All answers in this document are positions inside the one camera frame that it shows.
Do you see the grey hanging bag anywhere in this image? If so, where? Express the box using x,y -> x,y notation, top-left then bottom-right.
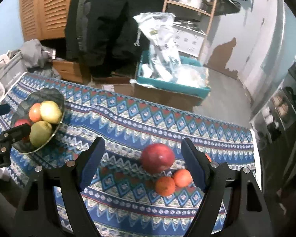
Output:
207,0 -> 241,15

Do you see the large cardboard box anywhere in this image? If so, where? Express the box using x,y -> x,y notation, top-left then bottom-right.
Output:
133,81 -> 204,113

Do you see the grey jacket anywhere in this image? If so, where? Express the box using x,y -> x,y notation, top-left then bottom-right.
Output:
76,0 -> 94,52

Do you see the group of shoes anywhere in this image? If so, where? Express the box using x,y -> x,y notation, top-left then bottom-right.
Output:
258,54 -> 296,139

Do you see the clear plastic bag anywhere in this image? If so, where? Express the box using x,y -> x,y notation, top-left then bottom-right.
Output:
174,64 -> 209,88

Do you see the white patterned box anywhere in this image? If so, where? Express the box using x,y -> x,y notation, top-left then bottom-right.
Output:
173,25 -> 205,57

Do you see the yellow apple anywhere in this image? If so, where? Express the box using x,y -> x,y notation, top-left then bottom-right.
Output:
40,100 -> 63,124

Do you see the wooden louvered wardrobe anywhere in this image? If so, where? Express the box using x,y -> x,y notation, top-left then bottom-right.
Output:
19,0 -> 77,41

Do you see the dark coat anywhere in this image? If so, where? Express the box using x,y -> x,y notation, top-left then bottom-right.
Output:
64,0 -> 89,60

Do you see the grey clothing pile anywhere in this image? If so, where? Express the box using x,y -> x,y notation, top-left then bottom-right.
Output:
21,39 -> 62,79

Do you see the light wooden drawer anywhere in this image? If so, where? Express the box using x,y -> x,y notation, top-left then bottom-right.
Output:
52,59 -> 92,84

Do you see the steel pot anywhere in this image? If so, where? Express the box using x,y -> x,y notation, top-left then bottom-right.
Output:
174,17 -> 200,27

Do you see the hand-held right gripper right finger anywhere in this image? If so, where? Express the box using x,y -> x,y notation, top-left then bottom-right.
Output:
181,138 -> 284,237

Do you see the white cooking pot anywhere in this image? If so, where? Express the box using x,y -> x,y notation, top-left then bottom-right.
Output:
179,0 -> 209,11

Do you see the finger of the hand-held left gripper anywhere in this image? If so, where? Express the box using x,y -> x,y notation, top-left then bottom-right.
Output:
0,124 -> 31,151
0,104 -> 11,118

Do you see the large red apple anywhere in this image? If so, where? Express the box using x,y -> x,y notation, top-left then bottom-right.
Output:
141,143 -> 175,174

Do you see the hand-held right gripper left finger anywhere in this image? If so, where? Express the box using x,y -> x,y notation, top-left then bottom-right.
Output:
15,136 -> 106,237

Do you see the white door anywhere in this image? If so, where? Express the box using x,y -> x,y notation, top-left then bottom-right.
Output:
239,0 -> 287,111

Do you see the dark glass bowl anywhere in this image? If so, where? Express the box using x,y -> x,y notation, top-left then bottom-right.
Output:
10,88 -> 65,155

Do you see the black hooded coat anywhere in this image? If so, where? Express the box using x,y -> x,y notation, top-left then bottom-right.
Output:
89,0 -> 168,77

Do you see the teal plastic crate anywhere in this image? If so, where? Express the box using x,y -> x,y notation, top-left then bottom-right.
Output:
135,52 -> 211,99

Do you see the white shoe rack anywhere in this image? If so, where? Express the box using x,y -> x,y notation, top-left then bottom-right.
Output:
249,54 -> 296,149

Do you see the grey fabric storage bag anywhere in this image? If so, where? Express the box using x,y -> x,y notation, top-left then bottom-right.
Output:
0,52 -> 27,89

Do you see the printed white sack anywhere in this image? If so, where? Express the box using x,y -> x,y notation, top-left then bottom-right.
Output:
133,12 -> 182,79

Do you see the small red apple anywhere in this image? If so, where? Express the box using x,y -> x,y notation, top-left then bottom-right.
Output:
14,118 -> 32,142

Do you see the blue patterned tablecloth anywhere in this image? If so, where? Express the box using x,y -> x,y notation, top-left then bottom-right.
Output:
0,73 -> 257,237

